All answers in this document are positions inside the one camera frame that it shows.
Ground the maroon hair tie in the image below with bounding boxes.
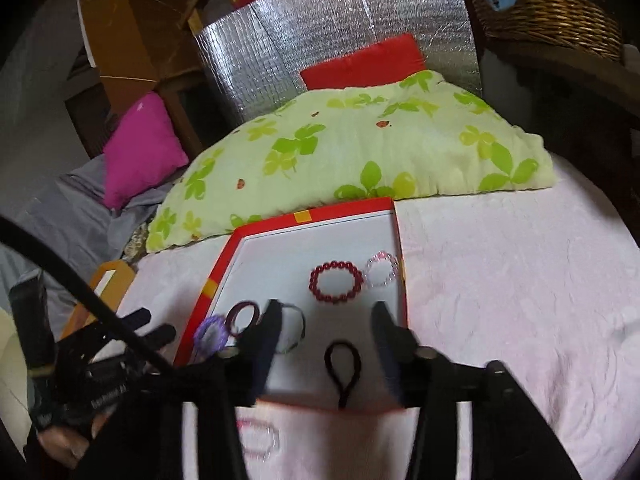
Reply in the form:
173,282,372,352
224,300,263,338

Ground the purple bead bracelet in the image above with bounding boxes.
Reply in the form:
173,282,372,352
192,314,231,363

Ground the silver metal bangle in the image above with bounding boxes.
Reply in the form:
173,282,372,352
276,304,307,356

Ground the black hair tie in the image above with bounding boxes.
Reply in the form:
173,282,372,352
323,339,364,412

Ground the dark red bead bracelet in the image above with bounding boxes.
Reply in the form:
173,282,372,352
308,259,365,306

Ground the pink multicolour bead bracelet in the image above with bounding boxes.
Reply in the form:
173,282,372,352
234,416,281,463

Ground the pale pink bead bracelet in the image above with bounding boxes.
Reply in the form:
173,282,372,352
362,250,403,291

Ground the person left hand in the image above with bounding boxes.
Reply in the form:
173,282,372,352
37,412,112,469

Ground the red shallow box tray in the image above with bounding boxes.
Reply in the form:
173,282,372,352
174,198,408,413

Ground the grey blanket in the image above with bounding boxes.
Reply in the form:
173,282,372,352
0,154,174,321

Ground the magenta cushion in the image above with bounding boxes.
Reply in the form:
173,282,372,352
103,92,189,210

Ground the green clover print pillow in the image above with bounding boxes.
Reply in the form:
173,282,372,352
146,70,555,252

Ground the silver foil insulation sheet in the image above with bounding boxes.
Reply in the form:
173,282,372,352
195,0,483,124

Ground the red cushion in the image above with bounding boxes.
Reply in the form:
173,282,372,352
300,34,426,90

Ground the brown wooden cabinet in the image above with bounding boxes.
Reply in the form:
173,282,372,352
79,0,208,159

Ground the wicker basket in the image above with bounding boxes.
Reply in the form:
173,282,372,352
465,0,623,63

